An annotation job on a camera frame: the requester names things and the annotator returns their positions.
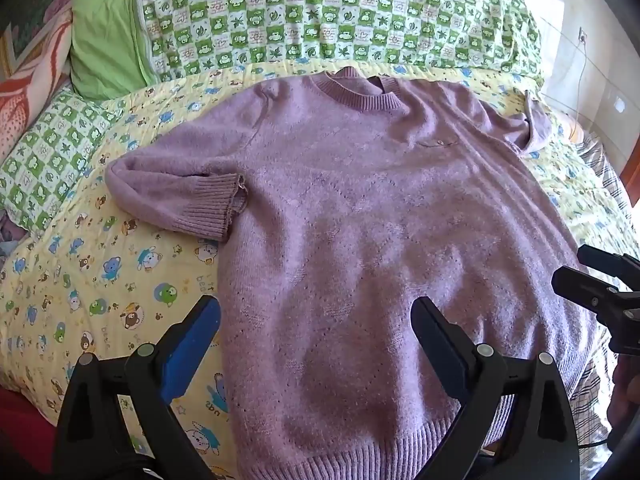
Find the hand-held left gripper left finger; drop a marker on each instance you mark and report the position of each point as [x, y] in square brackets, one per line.
[192, 347]

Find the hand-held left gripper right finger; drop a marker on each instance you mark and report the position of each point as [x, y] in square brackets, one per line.
[439, 352]

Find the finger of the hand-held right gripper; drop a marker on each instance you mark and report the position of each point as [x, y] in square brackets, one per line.
[607, 262]
[585, 287]

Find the purple knit sweater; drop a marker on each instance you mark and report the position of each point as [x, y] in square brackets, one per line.
[360, 220]

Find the yellow bear-print bed sheet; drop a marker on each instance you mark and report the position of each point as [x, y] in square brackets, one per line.
[100, 280]

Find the red cloth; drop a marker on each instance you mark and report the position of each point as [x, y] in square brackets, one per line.
[25, 410]

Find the green checked pillow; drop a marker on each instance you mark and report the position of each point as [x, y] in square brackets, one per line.
[50, 160]

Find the plain green pillow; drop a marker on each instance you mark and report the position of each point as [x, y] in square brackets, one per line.
[107, 40]

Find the red floral pillow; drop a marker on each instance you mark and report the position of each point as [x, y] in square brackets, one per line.
[27, 60]

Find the green checked quilt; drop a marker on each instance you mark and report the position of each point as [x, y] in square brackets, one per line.
[325, 15]

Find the red wooden frame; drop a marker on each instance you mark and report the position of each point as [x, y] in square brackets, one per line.
[631, 172]

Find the white wall socket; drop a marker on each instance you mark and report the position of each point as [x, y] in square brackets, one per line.
[582, 35]

